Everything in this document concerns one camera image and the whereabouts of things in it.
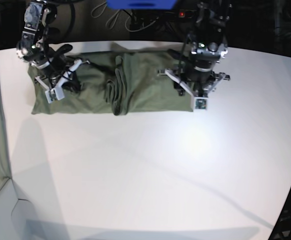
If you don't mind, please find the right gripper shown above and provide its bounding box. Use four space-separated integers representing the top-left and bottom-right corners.
34 58 82 94

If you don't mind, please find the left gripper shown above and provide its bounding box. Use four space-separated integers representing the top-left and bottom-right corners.
157 63 231 98

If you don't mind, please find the green t-shirt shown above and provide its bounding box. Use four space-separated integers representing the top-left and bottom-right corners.
31 49 192 116

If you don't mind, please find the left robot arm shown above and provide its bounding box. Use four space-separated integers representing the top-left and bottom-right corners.
158 0 232 98

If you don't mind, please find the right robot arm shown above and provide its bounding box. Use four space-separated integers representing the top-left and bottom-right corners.
16 0 84 97

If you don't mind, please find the black power strip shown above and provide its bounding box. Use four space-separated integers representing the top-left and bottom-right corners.
175 9 197 19

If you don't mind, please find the blue plastic bin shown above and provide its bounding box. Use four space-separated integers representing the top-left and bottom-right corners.
106 0 177 10

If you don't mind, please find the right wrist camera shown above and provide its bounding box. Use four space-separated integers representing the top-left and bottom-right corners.
44 87 65 104

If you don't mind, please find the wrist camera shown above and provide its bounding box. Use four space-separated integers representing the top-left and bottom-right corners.
191 97 208 112
44 87 65 104

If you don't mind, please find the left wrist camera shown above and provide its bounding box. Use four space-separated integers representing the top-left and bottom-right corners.
191 97 208 112

